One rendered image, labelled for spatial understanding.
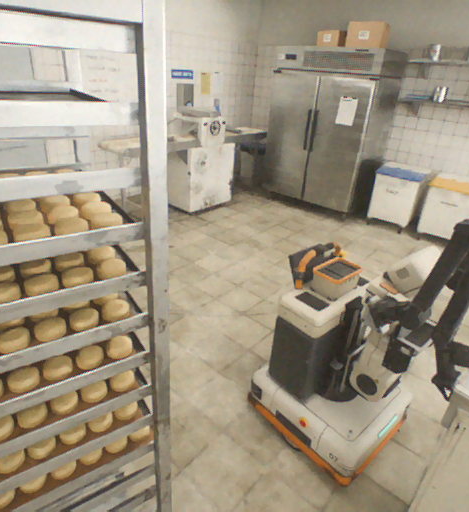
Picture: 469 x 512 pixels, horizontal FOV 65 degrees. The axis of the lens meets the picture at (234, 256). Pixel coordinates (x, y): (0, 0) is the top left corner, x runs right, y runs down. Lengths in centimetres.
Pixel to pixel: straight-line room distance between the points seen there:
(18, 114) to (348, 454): 176
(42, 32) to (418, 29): 530
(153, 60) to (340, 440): 172
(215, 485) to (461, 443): 109
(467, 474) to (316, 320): 71
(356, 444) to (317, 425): 18
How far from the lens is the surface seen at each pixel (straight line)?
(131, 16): 54
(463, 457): 155
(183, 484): 204
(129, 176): 59
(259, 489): 205
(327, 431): 195
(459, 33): 552
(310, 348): 176
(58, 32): 54
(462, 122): 545
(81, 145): 100
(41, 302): 63
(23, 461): 91
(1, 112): 54
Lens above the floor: 175
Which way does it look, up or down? 27 degrees down
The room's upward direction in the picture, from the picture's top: 4 degrees clockwise
